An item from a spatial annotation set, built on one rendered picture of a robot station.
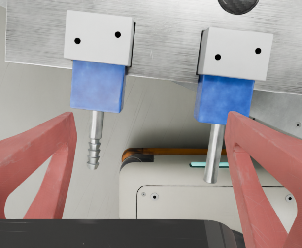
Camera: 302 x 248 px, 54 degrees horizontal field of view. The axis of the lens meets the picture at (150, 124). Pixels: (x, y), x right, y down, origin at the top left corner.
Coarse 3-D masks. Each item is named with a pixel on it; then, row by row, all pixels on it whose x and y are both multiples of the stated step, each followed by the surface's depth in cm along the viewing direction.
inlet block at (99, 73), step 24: (72, 24) 23; (96, 24) 23; (120, 24) 23; (72, 48) 23; (96, 48) 23; (120, 48) 23; (72, 72) 24; (96, 72) 24; (120, 72) 24; (72, 96) 25; (96, 96) 25; (120, 96) 25; (96, 120) 26; (96, 144) 26; (96, 168) 27
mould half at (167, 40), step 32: (32, 0) 25; (64, 0) 25; (96, 0) 25; (128, 0) 25; (160, 0) 25; (192, 0) 25; (288, 0) 25; (32, 32) 25; (64, 32) 25; (160, 32) 25; (192, 32) 25; (288, 32) 25; (32, 64) 26; (64, 64) 26; (160, 64) 26; (192, 64) 26; (288, 64) 26
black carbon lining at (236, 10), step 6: (222, 0) 25; (228, 0) 25; (234, 0) 25; (240, 0) 25; (246, 0) 25; (252, 0) 25; (222, 6) 25; (228, 6) 25; (234, 6) 25; (240, 6) 25; (246, 6) 25; (252, 6) 25; (234, 12) 25; (240, 12) 25
